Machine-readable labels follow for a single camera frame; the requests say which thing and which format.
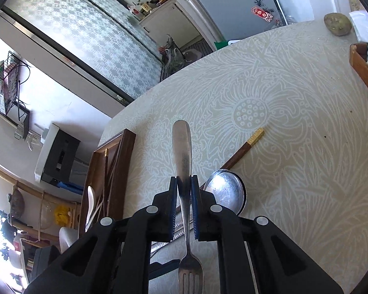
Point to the group of condiment bottles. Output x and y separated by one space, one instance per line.
138 8

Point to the yellow plastic bag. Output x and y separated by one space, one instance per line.
62 215

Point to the potato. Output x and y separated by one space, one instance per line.
338 24

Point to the white sink with black cabinet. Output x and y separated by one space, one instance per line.
59 156

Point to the patterned sliding door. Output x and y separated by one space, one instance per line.
95 36

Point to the metal fork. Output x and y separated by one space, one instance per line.
182 147

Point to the black framed mirror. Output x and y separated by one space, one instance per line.
23 119

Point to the grey refrigerator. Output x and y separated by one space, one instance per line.
233 3

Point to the dark wooden tray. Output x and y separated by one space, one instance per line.
122 177

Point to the white ceramic spoon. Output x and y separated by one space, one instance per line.
90 203

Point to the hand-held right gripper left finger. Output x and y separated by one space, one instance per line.
174 208

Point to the metal faucet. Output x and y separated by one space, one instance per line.
33 141

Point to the white kitchen cabinet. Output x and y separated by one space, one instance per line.
171 21

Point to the bamboo rack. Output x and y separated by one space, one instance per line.
30 190

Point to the metal spoon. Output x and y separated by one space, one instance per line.
225 190

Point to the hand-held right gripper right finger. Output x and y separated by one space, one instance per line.
194 208

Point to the light wooden tray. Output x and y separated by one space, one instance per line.
363 67

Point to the pair of shoes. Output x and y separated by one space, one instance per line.
171 52

